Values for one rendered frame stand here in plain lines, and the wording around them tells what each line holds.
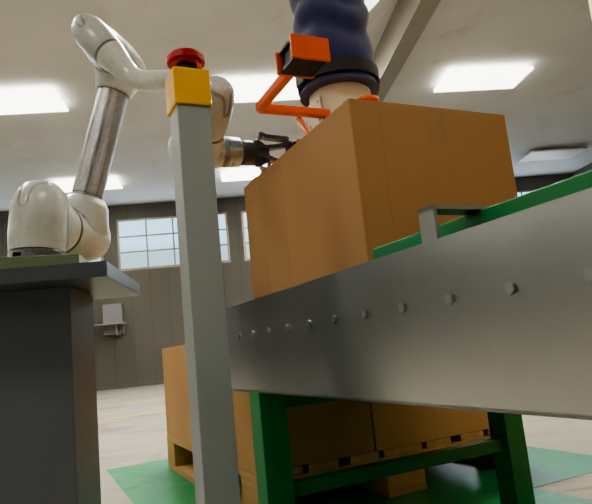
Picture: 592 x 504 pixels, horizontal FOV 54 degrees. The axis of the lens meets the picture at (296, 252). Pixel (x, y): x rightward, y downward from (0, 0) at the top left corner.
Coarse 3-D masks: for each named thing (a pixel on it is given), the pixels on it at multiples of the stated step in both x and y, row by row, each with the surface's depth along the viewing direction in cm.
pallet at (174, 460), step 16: (480, 432) 197; (176, 448) 256; (400, 448) 183; (416, 448) 186; (432, 448) 188; (176, 464) 255; (192, 464) 256; (320, 464) 171; (336, 464) 173; (352, 464) 175; (480, 464) 209; (192, 480) 227; (256, 480) 163; (384, 480) 181; (400, 480) 181; (416, 480) 183; (240, 496) 190; (256, 496) 163
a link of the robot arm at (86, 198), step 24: (96, 72) 193; (96, 96) 194; (120, 96) 194; (96, 120) 190; (120, 120) 195; (96, 144) 189; (96, 168) 188; (72, 192) 187; (96, 192) 188; (96, 216) 185; (96, 240) 185
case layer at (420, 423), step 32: (288, 416) 170; (320, 416) 174; (352, 416) 178; (384, 416) 183; (416, 416) 188; (448, 416) 193; (480, 416) 199; (320, 448) 172; (352, 448) 176; (384, 448) 181
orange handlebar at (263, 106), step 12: (276, 84) 129; (264, 96) 136; (276, 96) 134; (360, 96) 143; (372, 96) 143; (264, 108) 140; (276, 108) 143; (288, 108) 144; (300, 108) 146; (312, 108) 147
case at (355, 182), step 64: (320, 128) 121; (384, 128) 112; (448, 128) 119; (256, 192) 154; (320, 192) 121; (384, 192) 109; (448, 192) 116; (512, 192) 124; (256, 256) 155; (320, 256) 122
